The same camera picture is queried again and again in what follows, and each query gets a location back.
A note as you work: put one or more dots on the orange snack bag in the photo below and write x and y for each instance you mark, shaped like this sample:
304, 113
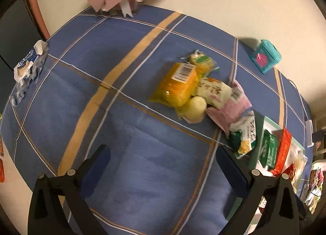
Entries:
2, 175

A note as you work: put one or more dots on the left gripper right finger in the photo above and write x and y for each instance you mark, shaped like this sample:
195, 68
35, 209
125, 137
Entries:
280, 215

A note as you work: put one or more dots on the clear round bun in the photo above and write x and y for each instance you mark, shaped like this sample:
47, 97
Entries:
299, 161

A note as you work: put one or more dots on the long red snack packet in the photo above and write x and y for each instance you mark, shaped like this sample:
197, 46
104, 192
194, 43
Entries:
282, 152

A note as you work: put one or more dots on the green white cracker packet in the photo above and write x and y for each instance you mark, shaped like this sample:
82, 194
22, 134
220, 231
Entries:
242, 134

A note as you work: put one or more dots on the white brown-print snack packet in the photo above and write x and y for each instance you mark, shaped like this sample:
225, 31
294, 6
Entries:
215, 92

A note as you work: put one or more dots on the teal pink house box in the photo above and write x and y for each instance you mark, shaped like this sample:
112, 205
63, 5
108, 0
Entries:
265, 56

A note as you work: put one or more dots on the blue white crumpled wrapper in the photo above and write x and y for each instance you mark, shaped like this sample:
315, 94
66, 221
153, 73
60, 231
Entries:
28, 70

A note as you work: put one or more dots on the small green yellow candy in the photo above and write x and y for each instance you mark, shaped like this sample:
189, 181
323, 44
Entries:
204, 63

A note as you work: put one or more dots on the blue plaid tablecloth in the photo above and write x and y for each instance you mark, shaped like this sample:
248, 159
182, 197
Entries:
94, 89

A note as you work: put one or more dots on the black power adapter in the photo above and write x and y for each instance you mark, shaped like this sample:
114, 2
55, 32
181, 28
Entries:
318, 136

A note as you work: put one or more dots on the pale round wrapped pastry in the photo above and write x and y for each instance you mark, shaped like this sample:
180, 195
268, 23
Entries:
194, 110

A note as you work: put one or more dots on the colourful clutter pile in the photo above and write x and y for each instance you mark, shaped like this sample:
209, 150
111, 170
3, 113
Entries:
313, 187

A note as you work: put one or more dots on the white teal-rimmed tray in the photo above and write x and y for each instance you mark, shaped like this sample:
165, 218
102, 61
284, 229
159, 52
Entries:
261, 169

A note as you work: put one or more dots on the green snack packet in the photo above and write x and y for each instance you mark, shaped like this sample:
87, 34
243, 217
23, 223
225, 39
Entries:
268, 153

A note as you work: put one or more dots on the pink snack packet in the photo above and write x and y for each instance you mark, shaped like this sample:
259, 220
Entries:
235, 106

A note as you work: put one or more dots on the white power strip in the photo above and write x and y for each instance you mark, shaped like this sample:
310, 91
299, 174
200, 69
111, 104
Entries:
309, 132

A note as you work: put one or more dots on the yellow cake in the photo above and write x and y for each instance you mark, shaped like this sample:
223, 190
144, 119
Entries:
177, 86

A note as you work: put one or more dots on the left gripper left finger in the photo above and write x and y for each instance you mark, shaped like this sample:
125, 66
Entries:
46, 215

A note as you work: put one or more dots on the red festive snack bag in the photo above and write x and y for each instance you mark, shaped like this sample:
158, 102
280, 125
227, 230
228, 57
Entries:
291, 172

